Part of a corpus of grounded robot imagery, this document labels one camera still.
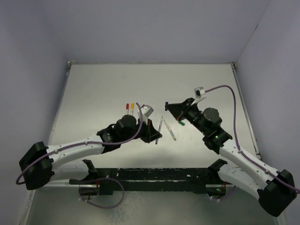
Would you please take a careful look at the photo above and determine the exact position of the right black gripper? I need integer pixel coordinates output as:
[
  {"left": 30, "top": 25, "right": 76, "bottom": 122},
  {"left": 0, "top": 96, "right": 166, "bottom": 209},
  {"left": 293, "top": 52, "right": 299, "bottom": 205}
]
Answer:
[{"left": 166, "top": 97, "right": 208, "bottom": 135}]

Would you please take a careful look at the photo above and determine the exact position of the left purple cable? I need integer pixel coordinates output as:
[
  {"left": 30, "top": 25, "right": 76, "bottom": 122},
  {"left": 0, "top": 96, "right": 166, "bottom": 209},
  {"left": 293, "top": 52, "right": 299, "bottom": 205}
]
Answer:
[{"left": 15, "top": 105, "right": 143, "bottom": 185}]

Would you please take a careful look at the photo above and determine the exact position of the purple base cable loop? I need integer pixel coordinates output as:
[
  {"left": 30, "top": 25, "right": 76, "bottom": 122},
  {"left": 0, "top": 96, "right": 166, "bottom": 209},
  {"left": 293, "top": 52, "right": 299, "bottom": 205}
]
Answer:
[{"left": 78, "top": 178, "right": 124, "bottom": 209}]

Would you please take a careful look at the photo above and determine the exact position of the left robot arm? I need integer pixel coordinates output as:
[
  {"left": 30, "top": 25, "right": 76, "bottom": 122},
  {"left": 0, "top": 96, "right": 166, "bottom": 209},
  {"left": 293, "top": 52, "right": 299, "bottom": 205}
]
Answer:
[{"left": 16, "top": 115, "right": 162, "bottom": 190}]

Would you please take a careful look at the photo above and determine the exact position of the red-end white pen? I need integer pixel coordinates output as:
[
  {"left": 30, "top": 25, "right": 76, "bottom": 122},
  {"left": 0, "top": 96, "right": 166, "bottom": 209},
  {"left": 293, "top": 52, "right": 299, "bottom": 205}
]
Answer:
[{"left": 126, "top": 103, "right": 129, "bottom": 115}]

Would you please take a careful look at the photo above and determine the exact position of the aluminium frame rail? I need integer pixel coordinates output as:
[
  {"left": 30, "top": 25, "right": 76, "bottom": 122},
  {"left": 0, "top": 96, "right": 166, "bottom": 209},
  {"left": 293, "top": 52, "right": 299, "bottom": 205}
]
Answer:
[{"left": 231, "top": 62, "right": 285, "bottom": 225}]

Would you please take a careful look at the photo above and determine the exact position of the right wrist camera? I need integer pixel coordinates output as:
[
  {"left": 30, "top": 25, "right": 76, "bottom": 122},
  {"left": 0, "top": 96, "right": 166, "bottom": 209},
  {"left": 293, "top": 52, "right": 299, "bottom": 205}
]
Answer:
[{"left": 193, "top": 87, "right": 206, "bottom": 104}]

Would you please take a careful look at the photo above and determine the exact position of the blue-end white pen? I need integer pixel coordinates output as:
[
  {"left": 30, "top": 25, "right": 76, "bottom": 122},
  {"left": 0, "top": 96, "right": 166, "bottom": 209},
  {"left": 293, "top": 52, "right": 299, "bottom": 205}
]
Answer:
[{"left": 155, "top": 116, "right": 163, "bottom": 145}]

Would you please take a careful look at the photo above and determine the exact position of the green-end white pen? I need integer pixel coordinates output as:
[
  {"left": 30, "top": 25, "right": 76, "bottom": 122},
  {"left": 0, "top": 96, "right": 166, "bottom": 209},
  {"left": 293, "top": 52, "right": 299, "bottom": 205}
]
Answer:
[{"left": 164, "top": 120, "right": 177, "bottom": 141}]

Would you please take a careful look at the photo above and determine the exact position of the yellow-end white pen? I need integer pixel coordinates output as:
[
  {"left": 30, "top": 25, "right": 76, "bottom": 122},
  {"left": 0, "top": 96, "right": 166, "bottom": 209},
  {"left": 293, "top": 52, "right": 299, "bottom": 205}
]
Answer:
[{"left": 130, "top": 103, "right": 135, "bottom": 116}]

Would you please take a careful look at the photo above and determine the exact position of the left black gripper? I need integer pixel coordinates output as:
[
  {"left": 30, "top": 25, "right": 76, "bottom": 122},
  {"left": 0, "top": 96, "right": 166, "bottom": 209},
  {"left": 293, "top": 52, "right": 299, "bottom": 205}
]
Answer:
[{"left": 120, "top": 117, "right": 161, "bottom": 143}]

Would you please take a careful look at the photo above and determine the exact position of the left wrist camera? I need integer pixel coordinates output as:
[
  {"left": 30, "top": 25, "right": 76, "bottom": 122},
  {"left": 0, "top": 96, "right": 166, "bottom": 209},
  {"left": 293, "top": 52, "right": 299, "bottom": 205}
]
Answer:
[{"left": 136, "top": 103, "right": 154, "bottom": 124}]

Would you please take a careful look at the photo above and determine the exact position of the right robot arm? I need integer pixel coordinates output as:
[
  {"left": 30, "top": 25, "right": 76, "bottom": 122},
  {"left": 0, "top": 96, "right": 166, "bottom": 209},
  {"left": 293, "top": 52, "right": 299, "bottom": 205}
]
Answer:
[{"left": 165, "top": 98, "right": 297, "bottom": 217}]

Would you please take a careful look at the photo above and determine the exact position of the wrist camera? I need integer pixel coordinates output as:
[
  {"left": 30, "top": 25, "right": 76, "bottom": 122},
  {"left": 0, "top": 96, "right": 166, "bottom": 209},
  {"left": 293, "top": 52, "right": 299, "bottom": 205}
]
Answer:
[
  {"left": 193, "top": 87, "right": 206, "bottom": 104},
  {"left": 136, "top": 103, "right": 154, "bottom": 124}
]

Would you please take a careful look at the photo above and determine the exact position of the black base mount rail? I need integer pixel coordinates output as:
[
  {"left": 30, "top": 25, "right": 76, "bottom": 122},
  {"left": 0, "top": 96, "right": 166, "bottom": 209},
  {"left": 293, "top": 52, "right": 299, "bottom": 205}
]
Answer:
[{"left": 69, "top": 159, "right": 227, "bottom": 195}]

